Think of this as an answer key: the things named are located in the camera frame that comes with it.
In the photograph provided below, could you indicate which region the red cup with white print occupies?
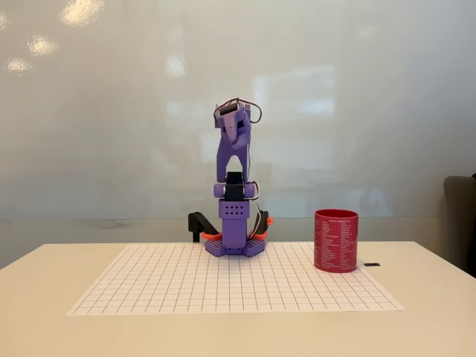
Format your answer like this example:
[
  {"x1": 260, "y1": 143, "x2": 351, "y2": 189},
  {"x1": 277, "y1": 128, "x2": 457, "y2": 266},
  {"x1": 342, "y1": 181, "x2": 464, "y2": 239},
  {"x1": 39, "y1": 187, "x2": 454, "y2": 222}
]
[{"x1": 313, "y1": 208, "x2": 359, "y2": 274}]

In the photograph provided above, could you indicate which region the black clamp with orange knob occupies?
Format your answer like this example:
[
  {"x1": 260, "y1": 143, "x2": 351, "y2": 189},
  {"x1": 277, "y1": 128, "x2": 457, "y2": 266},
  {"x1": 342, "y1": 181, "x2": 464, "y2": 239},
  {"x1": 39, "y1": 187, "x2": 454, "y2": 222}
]
[{"x1": 251, "y1": 209, "x2": 276, "y2": 241}]

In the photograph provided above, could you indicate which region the black clamp with orange foot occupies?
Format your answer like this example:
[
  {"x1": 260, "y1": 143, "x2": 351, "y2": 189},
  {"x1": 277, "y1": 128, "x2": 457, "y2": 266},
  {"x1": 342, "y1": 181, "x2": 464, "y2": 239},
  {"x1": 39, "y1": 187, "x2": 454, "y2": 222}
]
[{"x1": 187, "y1": 211, "x2": 224, "y2": 243}]

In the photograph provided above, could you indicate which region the white grid paper mat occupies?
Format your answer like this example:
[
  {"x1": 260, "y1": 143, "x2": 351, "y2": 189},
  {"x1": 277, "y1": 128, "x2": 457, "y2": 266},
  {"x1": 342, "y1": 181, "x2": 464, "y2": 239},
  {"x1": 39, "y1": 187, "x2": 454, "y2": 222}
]
[{"x1": 65, "y1": 242, "x2": 405, "y2": 318}]

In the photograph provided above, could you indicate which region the dark brown chair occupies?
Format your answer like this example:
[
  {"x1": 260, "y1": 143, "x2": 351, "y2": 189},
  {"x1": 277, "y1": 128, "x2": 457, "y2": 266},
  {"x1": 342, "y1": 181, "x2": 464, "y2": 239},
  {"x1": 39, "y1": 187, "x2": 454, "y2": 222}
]
[{"x1": 443, "y1": 173, "x2": 476, "y2": 279}]

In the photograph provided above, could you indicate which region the red white black servo cable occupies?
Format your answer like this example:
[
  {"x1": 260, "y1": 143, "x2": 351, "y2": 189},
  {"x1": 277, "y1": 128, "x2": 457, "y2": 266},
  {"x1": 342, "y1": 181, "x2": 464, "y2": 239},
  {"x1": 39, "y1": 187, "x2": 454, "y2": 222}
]
[{"x1": 216, "y1": 97, "x2": 264, "y2": 126}]

